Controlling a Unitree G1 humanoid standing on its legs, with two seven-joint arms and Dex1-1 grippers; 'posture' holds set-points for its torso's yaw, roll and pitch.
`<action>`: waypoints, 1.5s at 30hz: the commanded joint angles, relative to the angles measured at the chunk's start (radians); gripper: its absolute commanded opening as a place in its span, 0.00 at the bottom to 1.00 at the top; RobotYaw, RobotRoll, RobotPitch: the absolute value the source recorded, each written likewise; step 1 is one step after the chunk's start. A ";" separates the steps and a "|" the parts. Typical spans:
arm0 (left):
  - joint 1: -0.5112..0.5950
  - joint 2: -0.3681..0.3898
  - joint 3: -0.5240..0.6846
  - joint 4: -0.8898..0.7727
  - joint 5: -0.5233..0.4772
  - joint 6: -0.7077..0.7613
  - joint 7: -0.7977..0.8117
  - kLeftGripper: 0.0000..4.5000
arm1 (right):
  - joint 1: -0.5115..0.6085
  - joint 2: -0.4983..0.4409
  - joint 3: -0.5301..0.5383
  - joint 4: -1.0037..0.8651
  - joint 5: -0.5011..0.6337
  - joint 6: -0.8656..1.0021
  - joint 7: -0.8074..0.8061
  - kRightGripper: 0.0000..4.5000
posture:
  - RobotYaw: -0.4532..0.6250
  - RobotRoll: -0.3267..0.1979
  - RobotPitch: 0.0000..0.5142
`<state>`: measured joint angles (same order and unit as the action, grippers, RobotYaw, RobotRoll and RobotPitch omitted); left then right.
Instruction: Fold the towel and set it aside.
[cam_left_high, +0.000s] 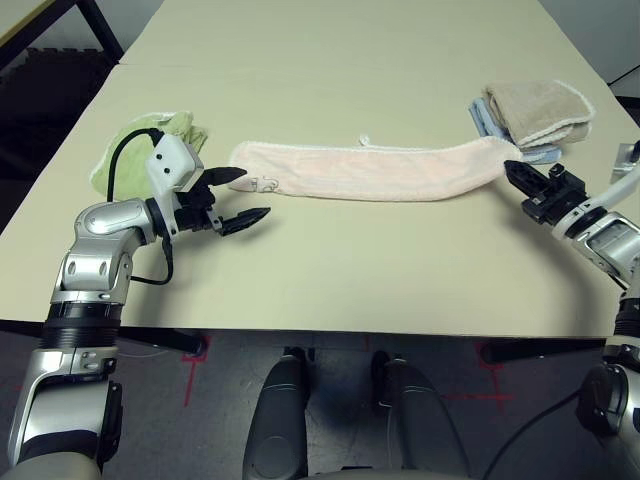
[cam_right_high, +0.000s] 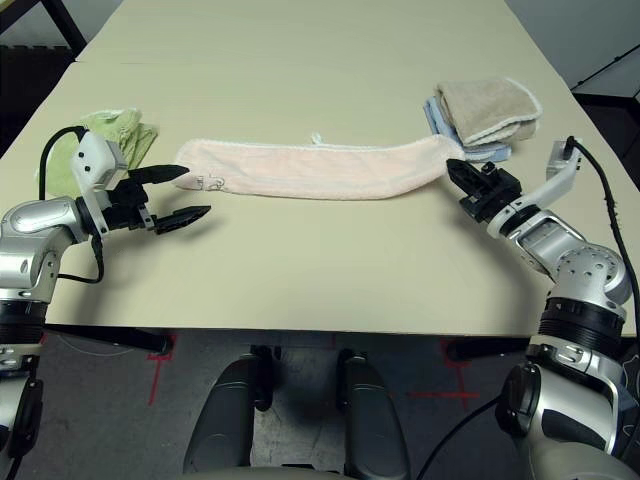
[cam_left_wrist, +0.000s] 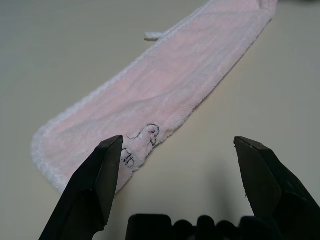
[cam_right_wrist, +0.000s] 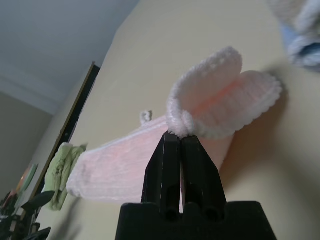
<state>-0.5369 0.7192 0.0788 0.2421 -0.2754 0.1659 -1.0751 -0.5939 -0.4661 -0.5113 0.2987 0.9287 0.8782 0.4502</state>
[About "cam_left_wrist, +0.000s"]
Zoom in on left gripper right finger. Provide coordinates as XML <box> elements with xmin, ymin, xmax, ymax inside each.
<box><xmin>233</xmin><ymin>136</ymin><xmax>320</xmax><ymax>240</ymax></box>

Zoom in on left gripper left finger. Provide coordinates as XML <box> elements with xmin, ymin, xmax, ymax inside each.
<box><xmin>37</xmin><ymin>135</ymin><xmax>125</xmax><ymax>240</ymax></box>

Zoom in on pink fluffy towel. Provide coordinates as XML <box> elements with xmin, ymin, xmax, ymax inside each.
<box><xmin>29</xmin><ymin>0</ymin><xmax>278</xmax><ymax>193</ymax></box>

